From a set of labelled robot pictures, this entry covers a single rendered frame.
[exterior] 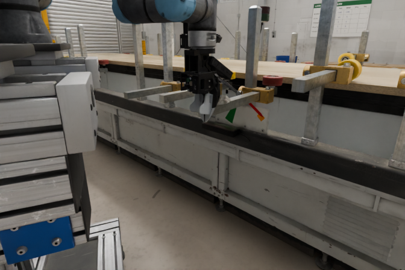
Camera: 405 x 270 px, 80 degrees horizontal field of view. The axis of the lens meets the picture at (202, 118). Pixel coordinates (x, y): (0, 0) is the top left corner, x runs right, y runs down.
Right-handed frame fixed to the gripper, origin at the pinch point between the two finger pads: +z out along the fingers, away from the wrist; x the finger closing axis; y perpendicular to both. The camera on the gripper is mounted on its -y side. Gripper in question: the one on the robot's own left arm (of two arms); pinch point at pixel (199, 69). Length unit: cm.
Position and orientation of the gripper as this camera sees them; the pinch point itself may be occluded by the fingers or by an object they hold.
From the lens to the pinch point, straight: 103.8
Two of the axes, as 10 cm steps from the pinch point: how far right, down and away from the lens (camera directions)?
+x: -3.7, 2.8, -8.9
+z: 0.0, 9.5, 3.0
